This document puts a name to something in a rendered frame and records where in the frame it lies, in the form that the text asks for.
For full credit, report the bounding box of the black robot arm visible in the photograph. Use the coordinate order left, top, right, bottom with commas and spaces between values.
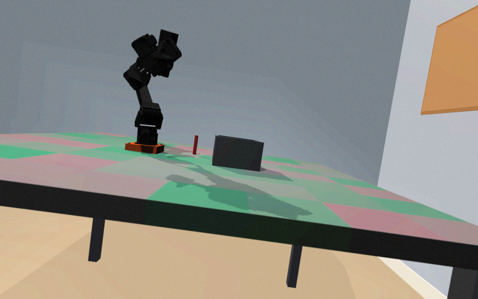
130, 29, 179, 146

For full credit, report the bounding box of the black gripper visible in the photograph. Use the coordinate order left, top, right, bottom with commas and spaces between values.
123, 38, 182, 90

